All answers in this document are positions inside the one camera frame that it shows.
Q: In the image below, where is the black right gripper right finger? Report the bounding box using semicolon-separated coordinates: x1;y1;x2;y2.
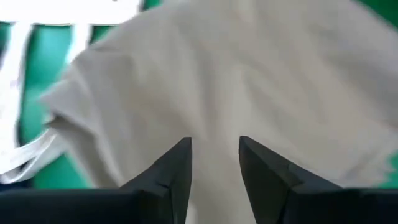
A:
238;135;343;224

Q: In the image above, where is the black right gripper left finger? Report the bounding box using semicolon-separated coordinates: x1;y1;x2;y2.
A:
119;136;193;224

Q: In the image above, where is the cream printed tote bag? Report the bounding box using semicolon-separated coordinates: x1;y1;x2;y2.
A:
0;0;144;185

